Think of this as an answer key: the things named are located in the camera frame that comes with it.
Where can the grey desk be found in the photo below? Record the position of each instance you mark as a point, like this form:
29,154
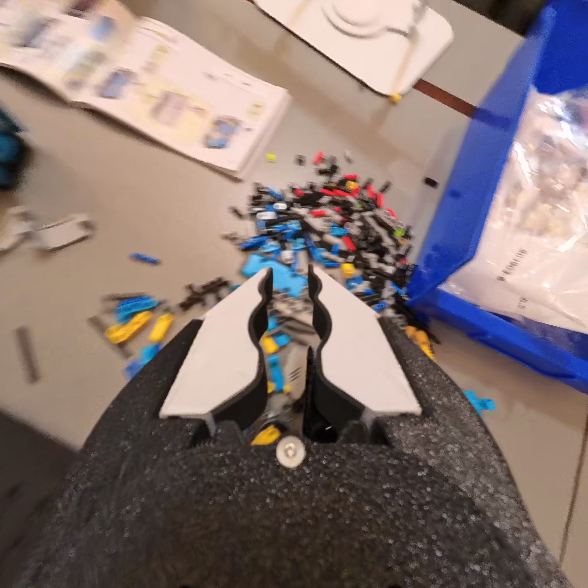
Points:
184,211

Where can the black perforated pad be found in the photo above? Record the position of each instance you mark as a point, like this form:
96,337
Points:
23,478

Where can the pile of small toy bricks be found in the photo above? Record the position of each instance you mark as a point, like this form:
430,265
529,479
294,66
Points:
322,220

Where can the blue toy brick pin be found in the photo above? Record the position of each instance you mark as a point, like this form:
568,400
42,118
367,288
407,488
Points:
144,259

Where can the blue plastic bin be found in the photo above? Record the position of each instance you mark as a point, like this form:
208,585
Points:
478,184

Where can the white desk stand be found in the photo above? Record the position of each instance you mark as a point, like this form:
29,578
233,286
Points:
367,46

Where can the brick instruction booklet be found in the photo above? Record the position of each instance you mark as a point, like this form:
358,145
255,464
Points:
165,83

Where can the grey blue toy brick assembly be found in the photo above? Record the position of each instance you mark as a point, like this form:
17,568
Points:
9,152

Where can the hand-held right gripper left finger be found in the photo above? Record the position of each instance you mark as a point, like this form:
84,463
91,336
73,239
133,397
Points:
216,367

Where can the clear plastic bags of bricks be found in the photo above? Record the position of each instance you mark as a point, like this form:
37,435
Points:
542,230

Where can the black toy brick axle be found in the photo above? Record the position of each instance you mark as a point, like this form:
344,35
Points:
28,354

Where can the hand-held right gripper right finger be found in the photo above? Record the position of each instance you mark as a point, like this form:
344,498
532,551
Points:
363,367

